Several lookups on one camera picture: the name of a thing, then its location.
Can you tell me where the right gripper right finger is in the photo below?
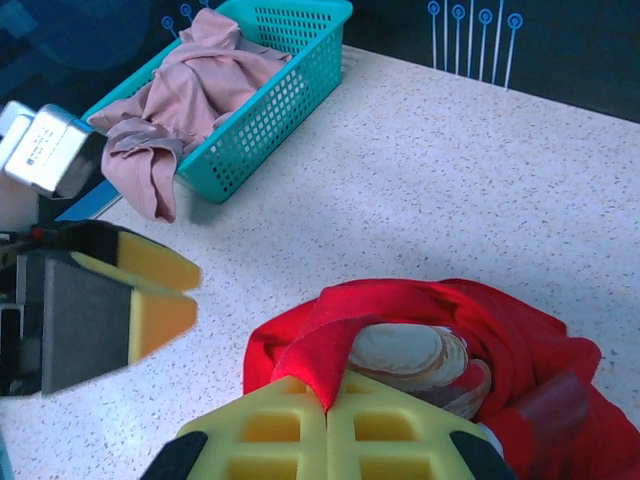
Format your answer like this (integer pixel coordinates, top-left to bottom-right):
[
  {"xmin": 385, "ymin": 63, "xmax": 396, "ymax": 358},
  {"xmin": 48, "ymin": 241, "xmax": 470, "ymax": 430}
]
[{"xmin": 326, "ymin": 369, "xmax": 519, "ymax": 480}]

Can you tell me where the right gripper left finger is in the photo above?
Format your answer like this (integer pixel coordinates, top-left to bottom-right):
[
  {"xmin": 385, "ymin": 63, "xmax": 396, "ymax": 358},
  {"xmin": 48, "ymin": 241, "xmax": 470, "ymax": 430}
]
[{"xmin": 142, "ymin": 374, "xmax": 330, "ymax": 480}]

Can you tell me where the red printed t-shirt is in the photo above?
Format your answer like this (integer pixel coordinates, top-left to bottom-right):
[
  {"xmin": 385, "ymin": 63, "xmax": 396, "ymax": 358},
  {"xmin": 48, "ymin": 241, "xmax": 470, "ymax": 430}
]
[{"xmin": 242, "ymin": 278, "xmax": 640, "ymax": 480}]

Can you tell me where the pink t-shirt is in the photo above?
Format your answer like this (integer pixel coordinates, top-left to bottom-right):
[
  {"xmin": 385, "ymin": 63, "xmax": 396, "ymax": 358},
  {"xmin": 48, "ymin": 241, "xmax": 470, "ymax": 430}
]
[{"xmin": 87, "ymin": 7, "xmax": 294, "ymax": 225}]

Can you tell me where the blue table edge strip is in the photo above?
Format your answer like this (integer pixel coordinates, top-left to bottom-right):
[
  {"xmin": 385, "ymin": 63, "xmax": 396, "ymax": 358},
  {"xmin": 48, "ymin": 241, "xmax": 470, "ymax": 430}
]
[{"xmin": 53, "ymin": 178, "xmax": 123, "ymax": 222}]

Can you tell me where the teal plastic basket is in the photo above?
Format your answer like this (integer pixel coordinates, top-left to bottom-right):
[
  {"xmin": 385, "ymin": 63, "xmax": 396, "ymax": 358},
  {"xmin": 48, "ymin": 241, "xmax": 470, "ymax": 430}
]
[{"xmin": 81, "ymin": 0, "xmax": 354, "ymax": 205}]

